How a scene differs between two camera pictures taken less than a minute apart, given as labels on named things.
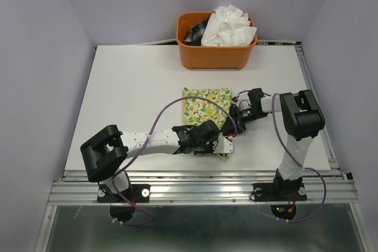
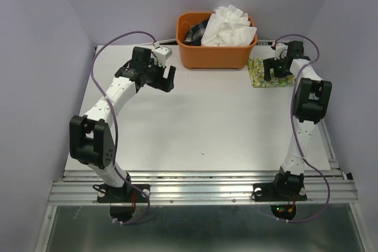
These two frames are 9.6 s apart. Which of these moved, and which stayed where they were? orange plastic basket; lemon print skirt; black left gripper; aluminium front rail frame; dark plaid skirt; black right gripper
Moved: lemon print skirt; black right gripper; black left gripper
Stayed: orange plastic basket; aluminium front rail frame; dark plaid skirt
